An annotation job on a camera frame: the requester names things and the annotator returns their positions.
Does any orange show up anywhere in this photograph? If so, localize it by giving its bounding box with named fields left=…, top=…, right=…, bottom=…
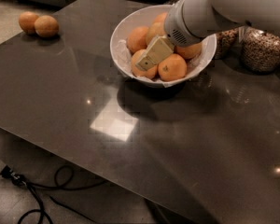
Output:
left=175, top=43, right=202, bottom=60
left=131, top=49, right=158, bottom=79
left=153, top=12, right=167, bottom=23
left=158, top=53, right=187, bottom=82
left=35, top=15, right=59, bottom=38
left=146, top=22, right=165, bottom=44
left=18, top=11, right=39, bottom=35
left=127, top=26, right=148, bottom=53

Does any white ceramic bowl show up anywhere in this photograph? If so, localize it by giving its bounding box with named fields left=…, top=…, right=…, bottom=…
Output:
left=109, top=4, right=217, bottom=89

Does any black power cable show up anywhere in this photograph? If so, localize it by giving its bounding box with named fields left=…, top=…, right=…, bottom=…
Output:
left=0, top=164, right=108, bottom=224

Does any glass jar of cereal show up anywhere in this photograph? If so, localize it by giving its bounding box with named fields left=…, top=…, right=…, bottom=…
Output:
left=240, top=28, right=280, bottom=74

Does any glass jar of nuts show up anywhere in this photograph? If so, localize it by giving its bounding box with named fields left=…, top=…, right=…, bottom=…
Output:
left=214, top=29, right=239, bottom=60

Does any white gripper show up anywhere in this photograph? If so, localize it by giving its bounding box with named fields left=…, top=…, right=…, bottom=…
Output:
left=136, top=0, right=240, bottom=71

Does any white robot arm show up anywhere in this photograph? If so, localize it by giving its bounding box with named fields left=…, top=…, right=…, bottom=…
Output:
left=163, top=0, right=280, bottom=74

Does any white paper bowl liner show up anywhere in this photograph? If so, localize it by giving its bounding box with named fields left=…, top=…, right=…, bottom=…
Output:
left=110, top=35, right=217, bottom=88

